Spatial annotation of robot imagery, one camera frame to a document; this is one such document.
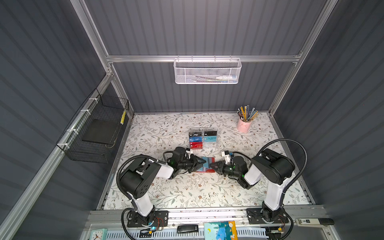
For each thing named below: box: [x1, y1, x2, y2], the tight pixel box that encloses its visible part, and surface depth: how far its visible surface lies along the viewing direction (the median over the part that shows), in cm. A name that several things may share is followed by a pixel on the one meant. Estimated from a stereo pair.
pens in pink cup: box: [236, 105, 260, 123], surface depth 105 cm
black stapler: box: [177, 225, 199, 234], surface depth 69 cm
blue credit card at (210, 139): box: [204, 135, 218, 143], surface depth 101 cm
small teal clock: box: [89, 228, 108, 240], surface depth 69 cm
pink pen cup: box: [236, 119, 252, 134], surface depth 108 cm
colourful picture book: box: [204, 221, 238, 240], surface depth 71 cm
